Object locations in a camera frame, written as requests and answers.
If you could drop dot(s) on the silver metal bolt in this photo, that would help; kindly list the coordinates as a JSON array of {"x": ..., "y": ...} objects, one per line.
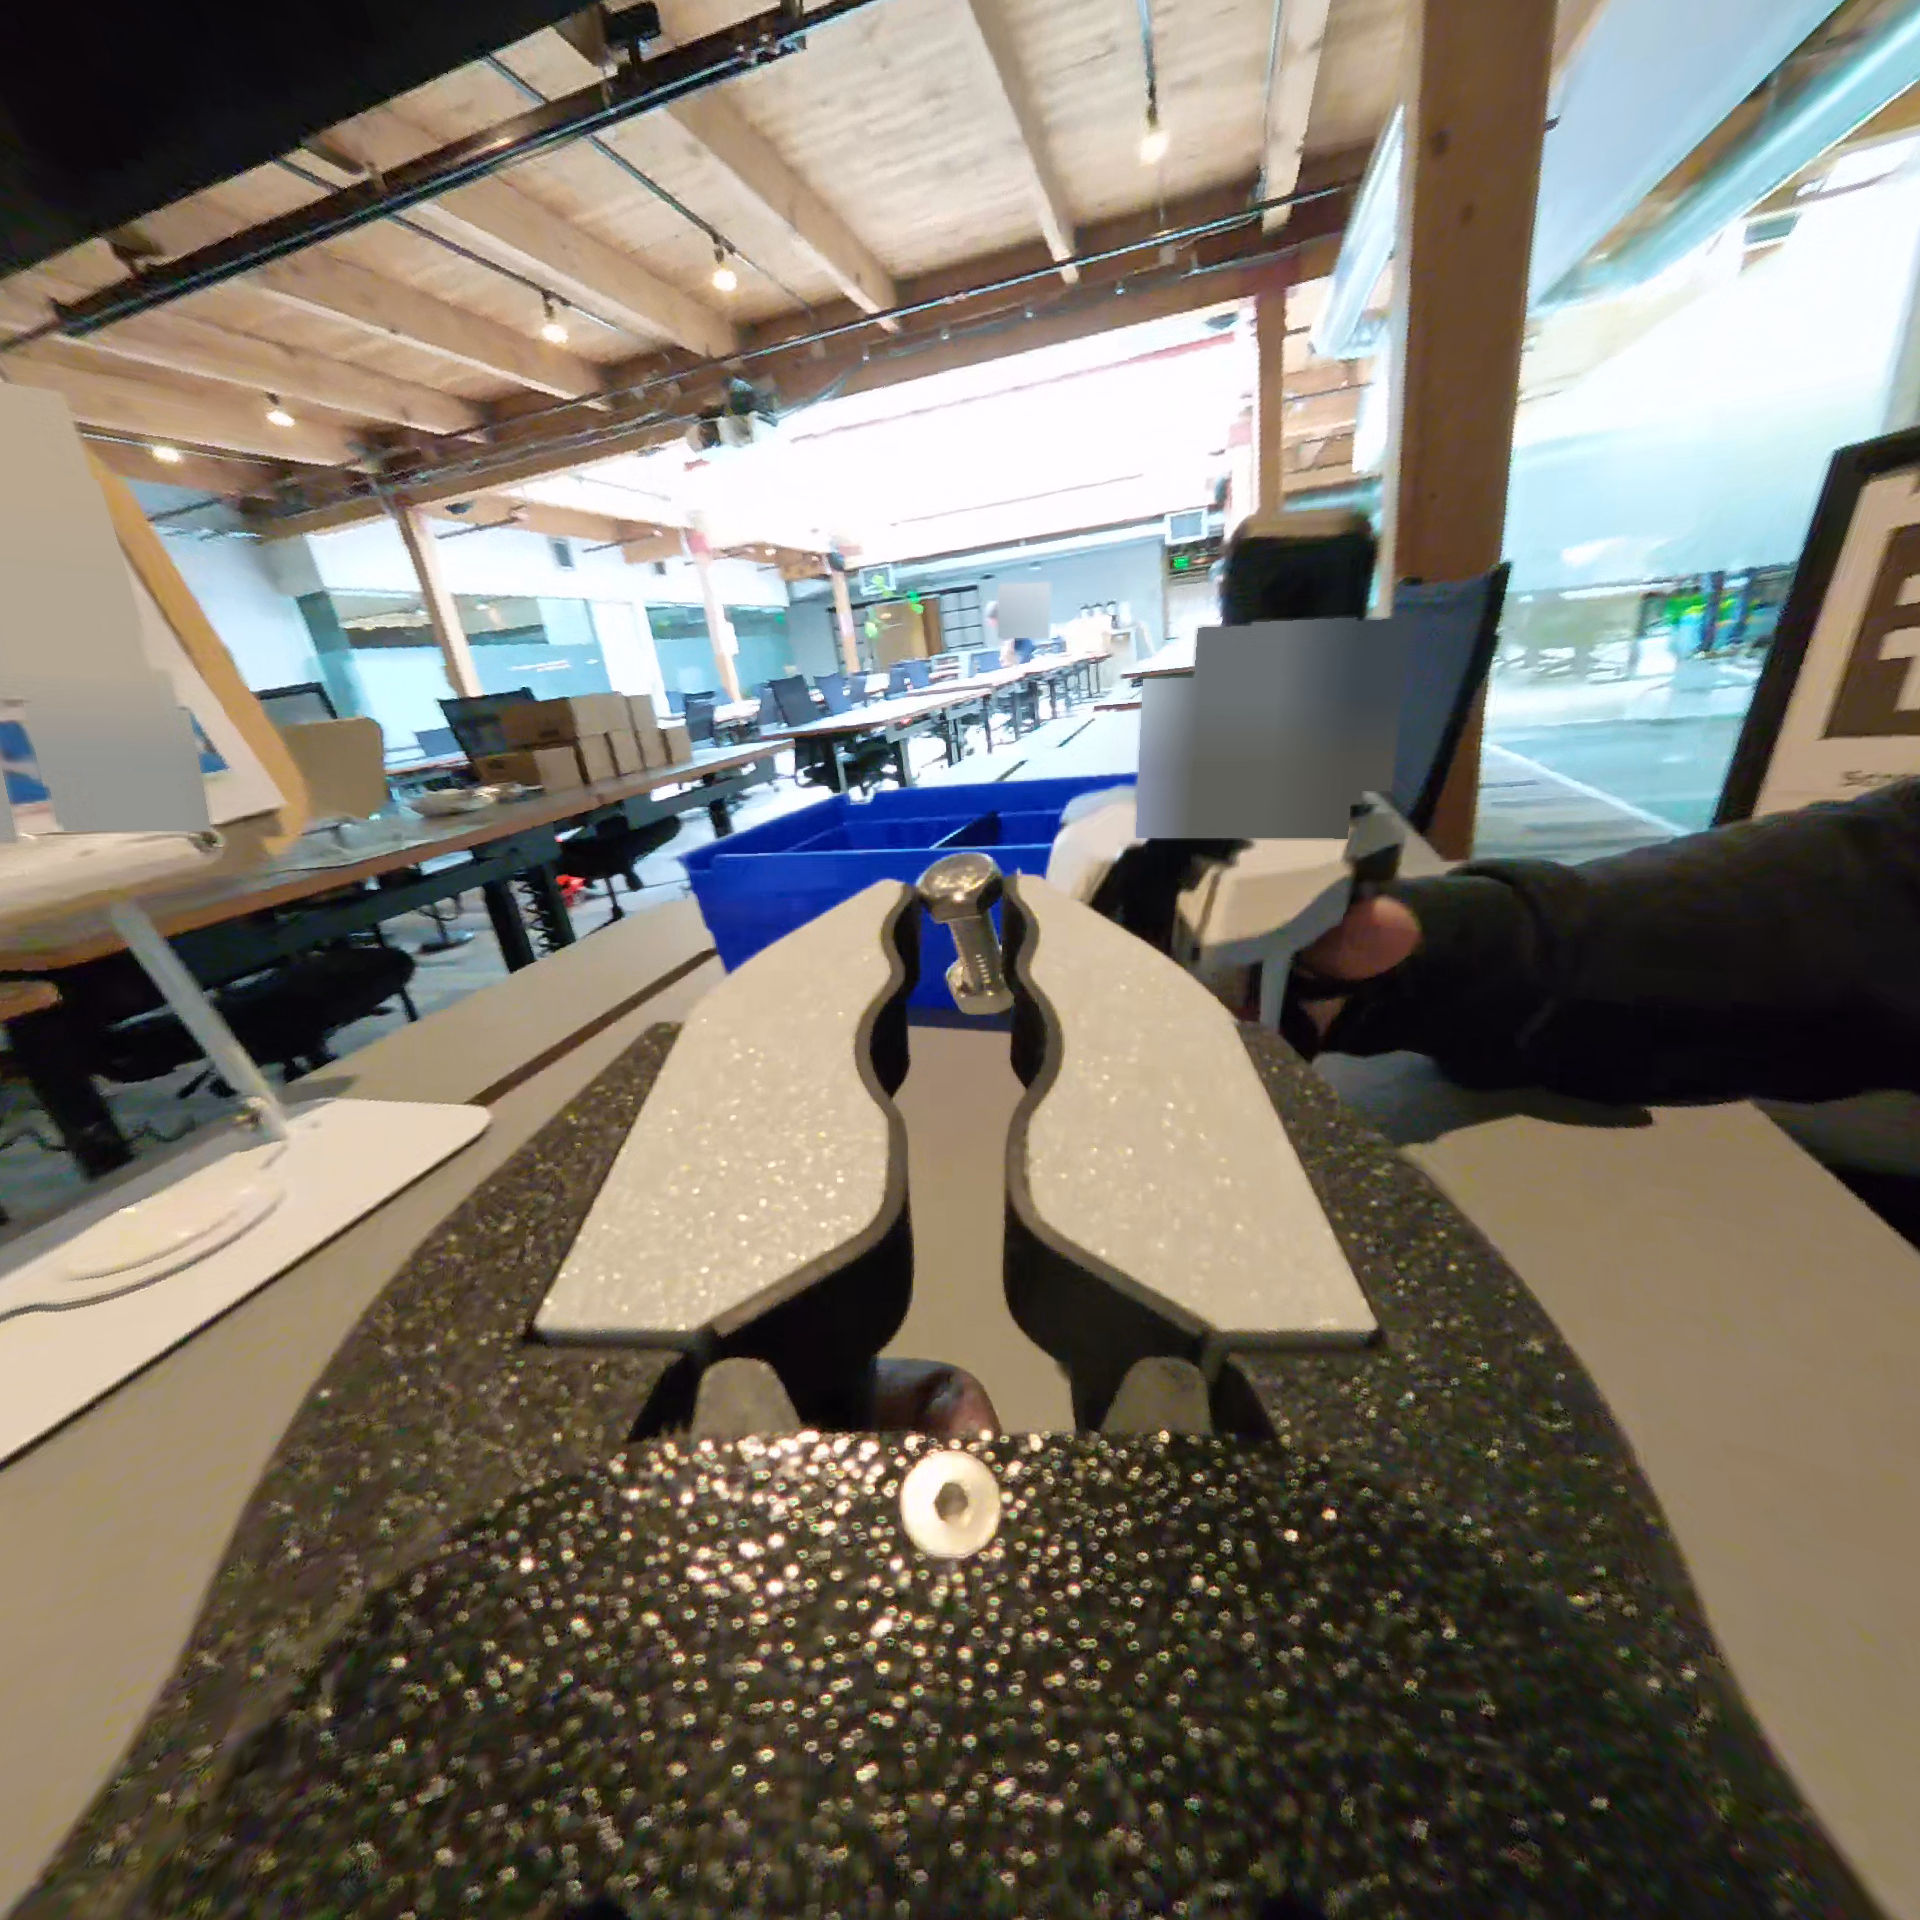
[{"x": 968, "y": 925}]

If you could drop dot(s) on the person's right forearm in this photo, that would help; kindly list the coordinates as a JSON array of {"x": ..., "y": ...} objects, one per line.
[{"x": 1681, "y": 948}]

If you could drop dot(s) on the person's right hand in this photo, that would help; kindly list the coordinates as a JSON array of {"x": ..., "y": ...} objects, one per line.
[{"x": 1366, "y": 940}]

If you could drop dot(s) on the blue plastic storage bin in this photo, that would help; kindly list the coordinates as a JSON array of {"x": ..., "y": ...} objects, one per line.
[{"x": 813, "y": 872}]

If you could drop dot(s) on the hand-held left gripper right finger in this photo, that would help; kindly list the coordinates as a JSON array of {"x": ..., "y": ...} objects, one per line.
[{"x": 1187, "y": 1156}]

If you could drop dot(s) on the beige chair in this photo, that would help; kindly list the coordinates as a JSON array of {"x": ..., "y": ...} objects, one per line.
[{"x": 337, "y": 768}]

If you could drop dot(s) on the stack of cardboard boxes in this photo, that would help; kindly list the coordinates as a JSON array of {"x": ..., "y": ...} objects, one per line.
[{"x": 587, "y": 736}]

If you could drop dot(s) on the wooden post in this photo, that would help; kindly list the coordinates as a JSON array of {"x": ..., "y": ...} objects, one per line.
[{"x": 1471, "y": 363}]

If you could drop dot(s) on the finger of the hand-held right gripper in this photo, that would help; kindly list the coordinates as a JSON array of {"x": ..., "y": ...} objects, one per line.
[
  {"x": 1277, "y": 895},
  {"x": 1095, "y": 851}
]

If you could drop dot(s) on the long wooden desk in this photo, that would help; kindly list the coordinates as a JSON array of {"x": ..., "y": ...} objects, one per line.
[{"x": 901, "y": 717}]

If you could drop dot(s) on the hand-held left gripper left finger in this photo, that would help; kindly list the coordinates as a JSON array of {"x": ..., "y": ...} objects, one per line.
[{"x": 736, "y": 1156}]

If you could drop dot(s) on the framed black-white marker sign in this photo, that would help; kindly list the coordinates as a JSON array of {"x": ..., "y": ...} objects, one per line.
[{"x": 1837, "y": 631}]

